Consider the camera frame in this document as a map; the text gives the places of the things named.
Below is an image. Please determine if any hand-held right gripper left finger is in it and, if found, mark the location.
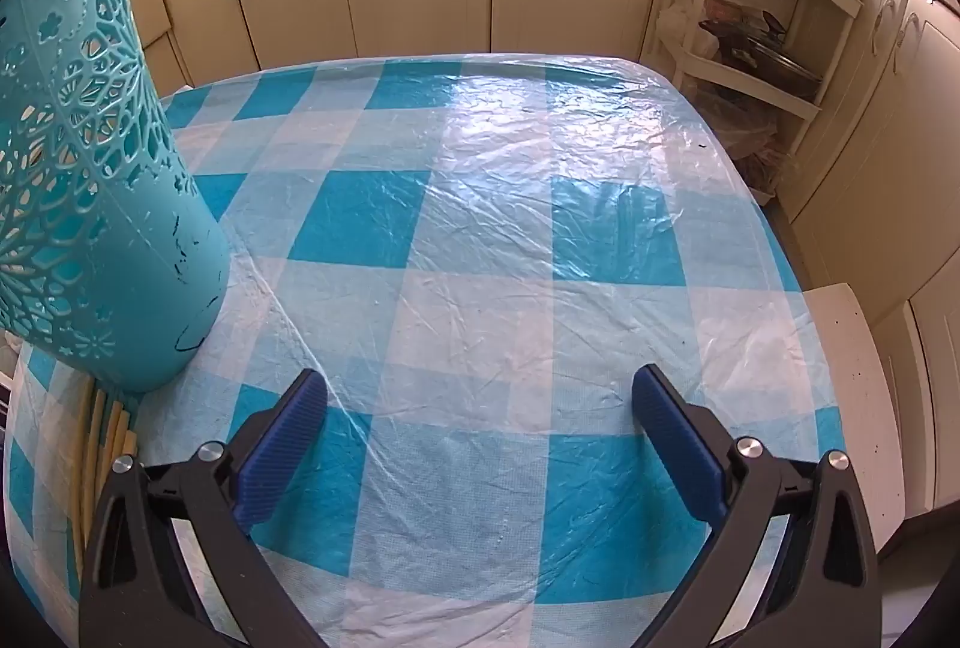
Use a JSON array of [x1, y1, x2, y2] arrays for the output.
[[79, 368, 329, 648]]

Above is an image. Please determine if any cream cabinet with drawers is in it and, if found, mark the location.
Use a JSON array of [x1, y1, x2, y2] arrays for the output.
[[122, 0, 197, 94]]

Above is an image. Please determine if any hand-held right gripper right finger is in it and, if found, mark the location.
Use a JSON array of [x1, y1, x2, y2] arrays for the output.
[[632, 363, 880, 648]]

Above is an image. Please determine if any black pan with lid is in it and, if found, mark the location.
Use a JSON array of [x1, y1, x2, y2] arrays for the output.
[[699, 10, 824, 100]]

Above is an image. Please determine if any blue white checkered tablecloth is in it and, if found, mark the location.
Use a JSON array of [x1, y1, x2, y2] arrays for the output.
[[0, 52, 842, 648]]

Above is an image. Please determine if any cream cabinet with curved handles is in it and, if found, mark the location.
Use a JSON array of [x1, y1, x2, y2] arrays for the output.
[[780, 0, 960, 544]]

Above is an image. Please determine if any white plastic bag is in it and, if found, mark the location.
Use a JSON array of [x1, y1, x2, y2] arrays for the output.
[[655, 0, 722, 60]]

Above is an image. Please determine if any teal perforated plastic basket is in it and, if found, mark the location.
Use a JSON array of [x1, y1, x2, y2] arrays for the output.
[[0, 0, 230, 394]]

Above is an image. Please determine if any white stool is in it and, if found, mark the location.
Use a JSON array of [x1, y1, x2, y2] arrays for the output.
[[801, 283, 910, 563]]

